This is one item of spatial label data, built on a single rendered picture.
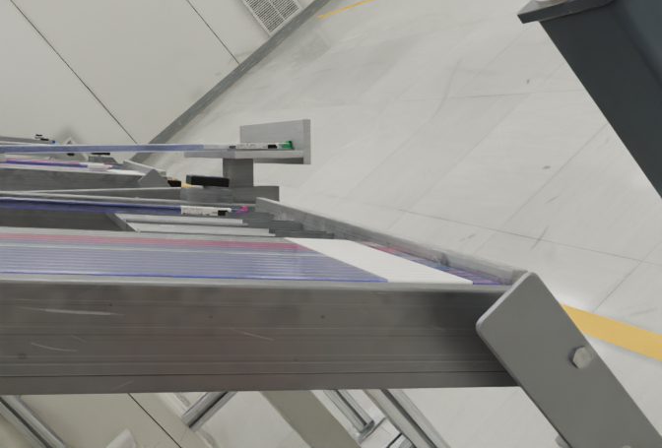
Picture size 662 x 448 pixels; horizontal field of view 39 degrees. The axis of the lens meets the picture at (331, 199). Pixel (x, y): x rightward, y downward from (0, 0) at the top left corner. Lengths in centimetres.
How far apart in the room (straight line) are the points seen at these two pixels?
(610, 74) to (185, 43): 765
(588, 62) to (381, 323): 77
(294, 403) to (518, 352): 100
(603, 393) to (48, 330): 32
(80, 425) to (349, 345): 153
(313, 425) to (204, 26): 744
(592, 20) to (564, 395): 71
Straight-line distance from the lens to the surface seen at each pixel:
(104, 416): 206
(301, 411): 154
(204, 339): 53
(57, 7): 868
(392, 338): 57
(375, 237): 83
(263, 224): 103
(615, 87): 128
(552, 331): 57
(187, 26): 880
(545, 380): 57
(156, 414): 207
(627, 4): 118
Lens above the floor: 101
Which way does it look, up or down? 16 degrees down
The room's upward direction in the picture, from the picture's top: 39 degrees counter-clockwise
